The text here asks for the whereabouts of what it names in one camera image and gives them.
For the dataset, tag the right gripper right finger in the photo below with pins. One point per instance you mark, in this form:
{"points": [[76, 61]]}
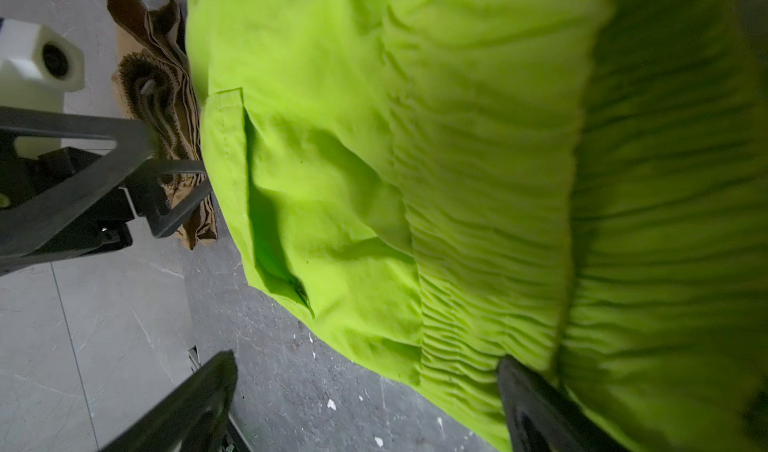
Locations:
{"points": [[539, 418]]}

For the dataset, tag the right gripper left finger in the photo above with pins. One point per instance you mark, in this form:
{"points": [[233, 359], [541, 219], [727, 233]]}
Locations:
{"points": [[193, 417]]}

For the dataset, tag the khaki tan shorts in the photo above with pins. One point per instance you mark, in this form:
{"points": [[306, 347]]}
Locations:
{"points": [[152, 82]]}

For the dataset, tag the lime green shorts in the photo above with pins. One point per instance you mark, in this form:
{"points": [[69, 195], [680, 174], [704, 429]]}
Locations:
{"points": [[433, 185]]}

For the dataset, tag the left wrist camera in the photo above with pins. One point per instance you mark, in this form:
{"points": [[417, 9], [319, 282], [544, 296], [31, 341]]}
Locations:
{"points": [[38, 68]]}

